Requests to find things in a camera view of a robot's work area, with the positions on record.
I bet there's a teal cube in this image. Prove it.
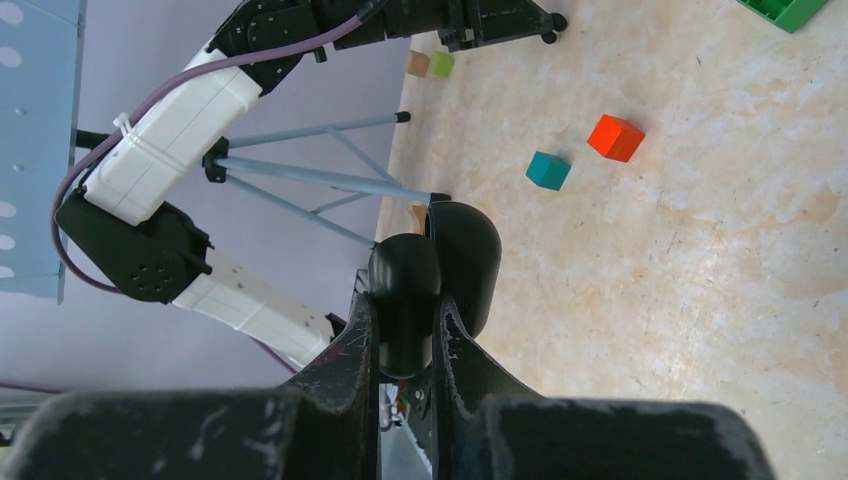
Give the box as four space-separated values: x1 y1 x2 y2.
525 151 571 191

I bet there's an orange cube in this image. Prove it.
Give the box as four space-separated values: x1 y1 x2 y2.
587 114 645 163

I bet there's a blue tripod stand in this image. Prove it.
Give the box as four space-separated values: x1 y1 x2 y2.
202 111 451 249

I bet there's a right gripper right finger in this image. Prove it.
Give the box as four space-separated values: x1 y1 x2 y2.
431 298 774 479

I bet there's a wooden cube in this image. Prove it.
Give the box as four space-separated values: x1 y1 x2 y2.
405 50 430 78

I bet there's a blue perforated metal panel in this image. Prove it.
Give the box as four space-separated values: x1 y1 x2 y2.
1 0 87 302

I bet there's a green lego brick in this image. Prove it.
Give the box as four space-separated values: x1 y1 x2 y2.
738 0 827 34

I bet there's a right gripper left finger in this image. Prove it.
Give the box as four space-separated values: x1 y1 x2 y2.
1 294 381 479

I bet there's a lime green cube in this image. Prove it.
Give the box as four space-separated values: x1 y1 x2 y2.
429 51 455 78

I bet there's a black earbud case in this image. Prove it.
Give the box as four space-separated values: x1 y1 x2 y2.
368 201 502 380

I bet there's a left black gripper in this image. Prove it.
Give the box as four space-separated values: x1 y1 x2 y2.
333 0 569 51

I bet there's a wooden block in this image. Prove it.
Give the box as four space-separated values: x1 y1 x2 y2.
407 205 427 235

